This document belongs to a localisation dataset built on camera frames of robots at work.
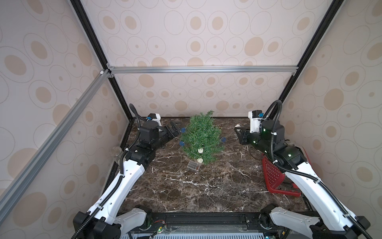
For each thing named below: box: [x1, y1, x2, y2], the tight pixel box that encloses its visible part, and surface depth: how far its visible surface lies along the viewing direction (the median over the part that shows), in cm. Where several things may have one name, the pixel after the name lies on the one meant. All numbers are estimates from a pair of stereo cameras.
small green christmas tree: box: [180, 111, 225, 165], surface depth 75 cm
